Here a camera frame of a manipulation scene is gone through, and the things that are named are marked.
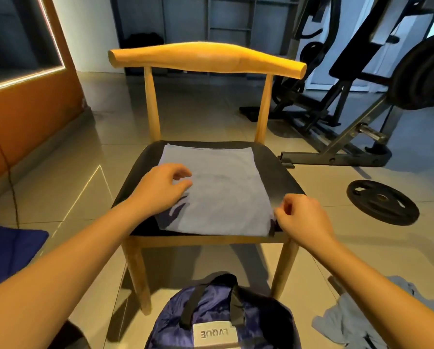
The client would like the person's right hand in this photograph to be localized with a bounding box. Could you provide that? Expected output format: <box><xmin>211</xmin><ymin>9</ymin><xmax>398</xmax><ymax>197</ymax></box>
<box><xmin>274</xmin><ymin>193</ymin><xmax>339</xmax><ymax>252</ymax></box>

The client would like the person's left hand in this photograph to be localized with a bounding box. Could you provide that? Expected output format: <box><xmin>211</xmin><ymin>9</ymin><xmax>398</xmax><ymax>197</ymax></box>
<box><xmin>130</xmin><ymin>163</ymin><xmax>195</xmax><ymax>220</ymax></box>

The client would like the single blue-grey towel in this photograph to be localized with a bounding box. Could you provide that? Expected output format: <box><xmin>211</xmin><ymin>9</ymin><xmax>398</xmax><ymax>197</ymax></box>
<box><xmin>156</xmin><ymin>143</ymin><xmax>275</xmax><ymax>238</ymax></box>

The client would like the navy blue bag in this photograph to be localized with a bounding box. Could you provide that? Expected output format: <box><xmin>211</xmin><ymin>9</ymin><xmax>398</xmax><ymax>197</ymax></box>
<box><xmin>145</xmin><ymin>271</ymin><xmax>302</xmax><ymax>349</ymax></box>

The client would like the pile of blue-grey towels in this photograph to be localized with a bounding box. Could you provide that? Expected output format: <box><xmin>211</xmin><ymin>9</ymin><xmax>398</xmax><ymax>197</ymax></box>
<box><xmin>311</xmin><ymin>275</ymin><xmax>434</xmax><ymax>349</ymax></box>

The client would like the person's right forearm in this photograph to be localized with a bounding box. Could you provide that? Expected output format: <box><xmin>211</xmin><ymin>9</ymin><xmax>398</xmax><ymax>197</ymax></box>
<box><xmin>315</xmin><ymin>236</ymin><xmax>434</xmax><ymax>349</ymax></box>

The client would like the person's left forearm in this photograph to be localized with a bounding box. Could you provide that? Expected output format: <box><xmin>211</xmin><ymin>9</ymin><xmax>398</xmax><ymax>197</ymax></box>
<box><xmin>0</xmin><ymin>200</ymin><xmax>152</xmax><ymax>349</ymax></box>

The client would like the person's left leg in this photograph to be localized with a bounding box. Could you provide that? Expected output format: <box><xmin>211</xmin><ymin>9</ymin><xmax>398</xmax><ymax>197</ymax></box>
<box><xmin>50</xmin><ymin>319</ymin><xmax>91</xmax><ymax>349</ymax></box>

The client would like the loose black weight plate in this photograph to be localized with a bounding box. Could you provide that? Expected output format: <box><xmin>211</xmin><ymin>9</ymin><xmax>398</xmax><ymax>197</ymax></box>
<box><xmin>346</xmin><ymin>179</ymin><xmax>420</xmax><ymax>227</ymax></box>

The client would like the black and grey gym machine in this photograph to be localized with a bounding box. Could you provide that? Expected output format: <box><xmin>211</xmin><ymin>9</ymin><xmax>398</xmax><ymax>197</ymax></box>
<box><xmin>239</xmin><ymin>0</ymin><xmax>434</xmax><ymax>169</ymax></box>

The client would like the wooden chair with black seat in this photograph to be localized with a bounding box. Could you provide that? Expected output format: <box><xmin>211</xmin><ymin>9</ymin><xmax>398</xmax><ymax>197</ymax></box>
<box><xmin>108</xmin><ymin>41</ymin><xmax>308</xmax><ymax>316</ymax></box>

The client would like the dark blue mat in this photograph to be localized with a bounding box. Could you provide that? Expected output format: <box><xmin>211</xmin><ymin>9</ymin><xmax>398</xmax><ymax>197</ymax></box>
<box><xmin>0</xmin><ymin>222</ymin><xmax>50</xmax><ymax>294</ymax></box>

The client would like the grey shelf unit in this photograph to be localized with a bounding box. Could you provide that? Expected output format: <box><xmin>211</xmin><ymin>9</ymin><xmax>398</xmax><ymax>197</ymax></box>
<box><xmin>111</xmin><ymin>0</ymin><xmax>307</xmax><ymax>75</ymax></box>

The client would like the mounted black weight plate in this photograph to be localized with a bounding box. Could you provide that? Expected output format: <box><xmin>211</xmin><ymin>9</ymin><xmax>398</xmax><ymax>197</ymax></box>
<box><xmin>387</xmin><ymin>34</ymin><xmax>434</xmax><ymax>111</ymax></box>

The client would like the black cable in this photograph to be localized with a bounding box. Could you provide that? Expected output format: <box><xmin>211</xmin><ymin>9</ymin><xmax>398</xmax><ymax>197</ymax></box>
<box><xmin>0</xmin><ymin>114</ymin><xmax>21</xmax><ymax>230</ymax></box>

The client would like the wall mirror with light strip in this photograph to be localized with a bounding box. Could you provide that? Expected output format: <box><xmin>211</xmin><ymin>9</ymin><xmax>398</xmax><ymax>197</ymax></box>
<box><xmin>0</xmin><ymin>0</ymin><xmax>67</xmax><ymax>96</ymax></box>

